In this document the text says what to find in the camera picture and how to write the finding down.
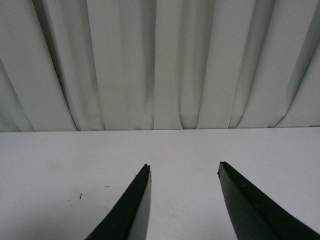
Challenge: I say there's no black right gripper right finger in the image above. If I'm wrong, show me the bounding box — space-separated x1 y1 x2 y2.
217 161 320 240

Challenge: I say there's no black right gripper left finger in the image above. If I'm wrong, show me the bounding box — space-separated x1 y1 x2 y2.
86 164 151 240

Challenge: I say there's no grey pleated curtain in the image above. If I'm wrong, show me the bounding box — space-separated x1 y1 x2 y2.
0 0 320 132

